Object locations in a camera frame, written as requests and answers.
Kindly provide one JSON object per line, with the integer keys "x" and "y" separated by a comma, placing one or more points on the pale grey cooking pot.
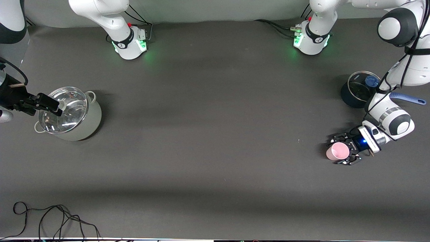
{"x": 91, "y": 124}

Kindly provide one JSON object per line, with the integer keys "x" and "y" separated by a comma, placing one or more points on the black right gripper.
{"x": 10, "y": 95}

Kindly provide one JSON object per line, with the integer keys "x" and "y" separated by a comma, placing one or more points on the pink plastic cup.
{"x": 336, "y": 152}

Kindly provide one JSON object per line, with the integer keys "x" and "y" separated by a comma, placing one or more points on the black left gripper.
{"x": 354, "y": 143}

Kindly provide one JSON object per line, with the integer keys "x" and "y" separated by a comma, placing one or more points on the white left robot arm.
{"x": 408, "y": 72}

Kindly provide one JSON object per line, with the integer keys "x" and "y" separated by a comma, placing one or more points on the glass lid with white knob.
{"x": 72, "y": 111}

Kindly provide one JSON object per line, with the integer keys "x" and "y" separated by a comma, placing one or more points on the dark blue saucepan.
{"x": 349, "y": 100}

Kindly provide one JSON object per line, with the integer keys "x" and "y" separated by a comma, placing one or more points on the dark grey table cloth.
{"x": 215, "y": 134}

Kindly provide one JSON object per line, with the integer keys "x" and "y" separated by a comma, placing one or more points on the glass lid with blue knob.
{"x": 357, "y": 84}

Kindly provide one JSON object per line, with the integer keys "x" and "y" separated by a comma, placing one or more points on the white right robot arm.
{"x": 111, "y": 20}

